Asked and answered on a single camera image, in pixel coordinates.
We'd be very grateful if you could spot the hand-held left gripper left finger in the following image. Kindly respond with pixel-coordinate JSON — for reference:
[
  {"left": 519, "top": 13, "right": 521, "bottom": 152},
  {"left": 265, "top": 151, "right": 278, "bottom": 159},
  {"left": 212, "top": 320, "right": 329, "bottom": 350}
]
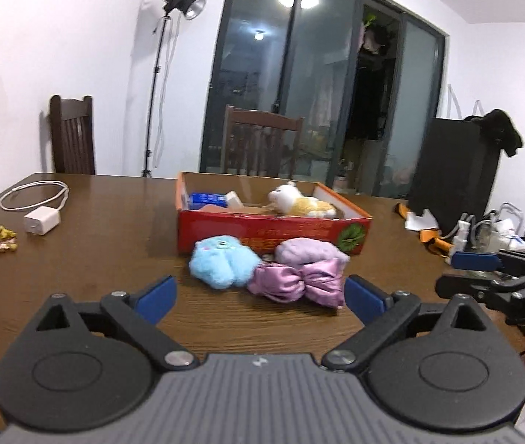
[{"left": 36, "top": 274, "right": 199, "bottom": 373}]

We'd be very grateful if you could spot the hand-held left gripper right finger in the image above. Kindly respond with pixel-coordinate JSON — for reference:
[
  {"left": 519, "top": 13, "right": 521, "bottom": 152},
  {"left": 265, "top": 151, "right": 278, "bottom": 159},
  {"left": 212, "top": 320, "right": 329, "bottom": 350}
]
[{"left": 320, "top": 274, "right": 486, "bottom": 373}]

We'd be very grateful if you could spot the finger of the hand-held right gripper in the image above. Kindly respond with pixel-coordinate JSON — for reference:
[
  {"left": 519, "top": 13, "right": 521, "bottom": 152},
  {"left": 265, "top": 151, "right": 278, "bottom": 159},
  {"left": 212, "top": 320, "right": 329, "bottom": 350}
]
[
  {"left": 434, "top": 275, "right": 481, "bottom": 300},
  {"left": 451, "top": 250, "right": 507, "bottom": 271}
]

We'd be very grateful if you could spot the purple plush with satin bow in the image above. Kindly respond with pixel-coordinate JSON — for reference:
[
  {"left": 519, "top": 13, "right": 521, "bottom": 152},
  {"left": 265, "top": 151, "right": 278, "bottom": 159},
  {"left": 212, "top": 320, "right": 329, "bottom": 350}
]
[{"left": 247, "top": 237, "right": 351, "bottom": 310}]

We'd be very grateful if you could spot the blue plush toy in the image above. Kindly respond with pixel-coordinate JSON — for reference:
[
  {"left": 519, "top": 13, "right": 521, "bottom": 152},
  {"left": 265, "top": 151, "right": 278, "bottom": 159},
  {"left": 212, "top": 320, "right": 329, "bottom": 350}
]
[{"left": 189, "top": 235, "right": 264, "bottom": 290}]

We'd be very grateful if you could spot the blue packet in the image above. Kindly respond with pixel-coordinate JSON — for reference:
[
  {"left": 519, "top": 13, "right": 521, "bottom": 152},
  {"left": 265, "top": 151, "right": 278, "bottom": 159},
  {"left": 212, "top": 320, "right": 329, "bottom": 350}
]
[{"left": 189, "top": 191, "right": 229, "bottom": 210}]

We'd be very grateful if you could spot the white and yellow plush toy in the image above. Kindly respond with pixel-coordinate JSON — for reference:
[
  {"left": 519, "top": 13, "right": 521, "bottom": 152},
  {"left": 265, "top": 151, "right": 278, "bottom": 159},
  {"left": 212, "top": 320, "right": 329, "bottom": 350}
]
[{"left": 262, "top": 181, "right": 338, "bottom": 219}]

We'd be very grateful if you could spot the red cardboard box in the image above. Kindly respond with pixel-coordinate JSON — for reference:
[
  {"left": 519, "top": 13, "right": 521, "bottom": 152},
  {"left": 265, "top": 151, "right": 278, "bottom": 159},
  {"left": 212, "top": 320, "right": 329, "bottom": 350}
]
[{"left": 176, "top": 171, "right": 374, "bottom": 256}]

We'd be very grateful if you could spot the white spray bottle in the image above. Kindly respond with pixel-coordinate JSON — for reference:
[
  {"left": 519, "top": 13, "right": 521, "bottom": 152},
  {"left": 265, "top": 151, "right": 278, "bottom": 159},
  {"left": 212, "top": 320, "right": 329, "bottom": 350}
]
[{"left": 454, "top": 219, "right": 474, "bottom": 251}]

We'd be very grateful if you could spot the white plastic bag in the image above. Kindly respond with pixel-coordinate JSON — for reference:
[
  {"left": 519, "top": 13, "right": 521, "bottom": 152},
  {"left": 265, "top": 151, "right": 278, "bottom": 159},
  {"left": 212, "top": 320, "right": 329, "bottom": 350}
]
[{"left": 474, "top": 202, "right": 525, "bottom": 254}]

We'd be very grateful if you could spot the orange and black tool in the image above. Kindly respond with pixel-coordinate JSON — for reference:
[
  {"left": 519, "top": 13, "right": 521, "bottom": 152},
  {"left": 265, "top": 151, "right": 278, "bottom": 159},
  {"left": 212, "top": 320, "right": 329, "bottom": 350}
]
[{"left": 396, "top": 201, "right": 455, "bottom": 253}]

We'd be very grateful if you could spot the white paper scrap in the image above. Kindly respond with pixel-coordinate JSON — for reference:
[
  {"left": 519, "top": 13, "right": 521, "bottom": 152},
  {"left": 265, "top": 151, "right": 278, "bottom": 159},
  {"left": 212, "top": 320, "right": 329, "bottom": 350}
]
[{"left": 404, "top": 208, "right": 440, "bottom": 232}]

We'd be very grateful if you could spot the black box with cloth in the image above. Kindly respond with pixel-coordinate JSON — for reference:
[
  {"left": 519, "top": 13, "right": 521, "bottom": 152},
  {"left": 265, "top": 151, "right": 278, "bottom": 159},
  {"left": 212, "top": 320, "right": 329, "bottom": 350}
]
[{"left": 407, "top": 117, "right": 504, "bottom": 238}]

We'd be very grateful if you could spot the black garment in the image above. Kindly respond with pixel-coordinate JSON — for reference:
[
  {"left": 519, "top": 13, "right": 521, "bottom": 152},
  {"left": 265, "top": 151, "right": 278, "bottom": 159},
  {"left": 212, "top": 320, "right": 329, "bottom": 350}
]
[{"left": 463, "top": 108, "right": 525, "bottom": 158}]

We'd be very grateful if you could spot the white charger block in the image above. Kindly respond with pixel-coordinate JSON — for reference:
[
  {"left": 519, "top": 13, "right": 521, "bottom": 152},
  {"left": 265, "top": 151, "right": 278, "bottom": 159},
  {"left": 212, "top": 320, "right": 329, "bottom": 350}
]
[{"left": 23, "top": 208, "right": 62, "bottom": 236}]

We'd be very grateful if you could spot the small yellow toy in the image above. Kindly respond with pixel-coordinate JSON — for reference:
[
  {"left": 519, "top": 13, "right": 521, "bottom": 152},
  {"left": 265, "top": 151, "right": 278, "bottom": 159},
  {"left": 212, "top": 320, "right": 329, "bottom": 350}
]
[{"left": 0, "top": 225, "right": 18, "bottom": 253}]

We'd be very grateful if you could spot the dark wooden chair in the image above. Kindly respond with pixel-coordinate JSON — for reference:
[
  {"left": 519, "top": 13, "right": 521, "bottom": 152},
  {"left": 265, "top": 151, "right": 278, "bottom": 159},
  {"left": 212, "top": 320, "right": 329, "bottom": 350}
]
[
  {"left": 219, "top": 104, "right": 306, "bottom": 179},
  {"left": 49, "top": 94, "right": 96, "bottom": 175}
]

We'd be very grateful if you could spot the sliding glass door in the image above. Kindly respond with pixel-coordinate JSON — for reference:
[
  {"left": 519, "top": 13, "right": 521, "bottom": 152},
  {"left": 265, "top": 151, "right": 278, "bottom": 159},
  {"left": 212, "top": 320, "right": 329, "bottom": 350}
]
[{"left": 200, "top": 0, "right": 448, "bottom": 198}]

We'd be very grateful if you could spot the studio light on stand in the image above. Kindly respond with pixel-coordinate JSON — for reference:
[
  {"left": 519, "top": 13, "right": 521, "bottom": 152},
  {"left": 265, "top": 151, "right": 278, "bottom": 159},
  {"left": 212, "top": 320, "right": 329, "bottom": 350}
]
[{"left": 141, "top": 0, "right": 207, "bottom": 179}]

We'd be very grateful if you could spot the white charger cable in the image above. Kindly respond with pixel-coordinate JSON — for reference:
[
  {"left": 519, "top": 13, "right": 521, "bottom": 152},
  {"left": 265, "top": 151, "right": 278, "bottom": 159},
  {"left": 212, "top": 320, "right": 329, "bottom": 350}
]
[{"left": 0, "top": 181, "right": 70, "bottom": 214}]

